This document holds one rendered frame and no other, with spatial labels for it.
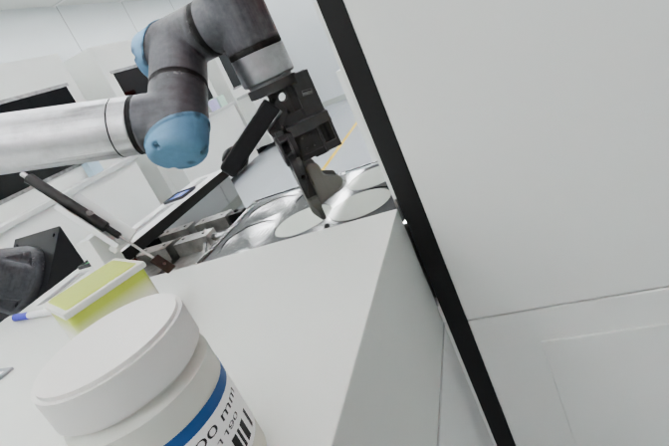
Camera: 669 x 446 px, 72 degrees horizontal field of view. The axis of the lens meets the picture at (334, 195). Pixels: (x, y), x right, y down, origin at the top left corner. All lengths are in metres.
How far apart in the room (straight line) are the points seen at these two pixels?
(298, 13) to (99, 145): 8.44
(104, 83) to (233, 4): 4.79
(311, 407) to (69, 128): 0.46
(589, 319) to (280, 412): 0.34
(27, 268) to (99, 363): 0.96
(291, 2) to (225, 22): 8.40
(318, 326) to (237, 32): 0.40
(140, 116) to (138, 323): 0.39
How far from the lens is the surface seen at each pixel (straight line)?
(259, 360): 0.34
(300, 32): 9.01
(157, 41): 0.66
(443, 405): 0.46
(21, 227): 3.96
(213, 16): 0.63
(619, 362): 0.57
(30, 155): 0.66
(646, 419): 0.63
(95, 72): 5.42
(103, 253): 0.59
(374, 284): 0.35
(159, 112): 0.59
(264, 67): 0.62
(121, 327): 0.24
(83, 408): 0.22
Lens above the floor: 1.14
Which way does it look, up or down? 18 degrees down
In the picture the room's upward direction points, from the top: 24 degrees counter-clockwise
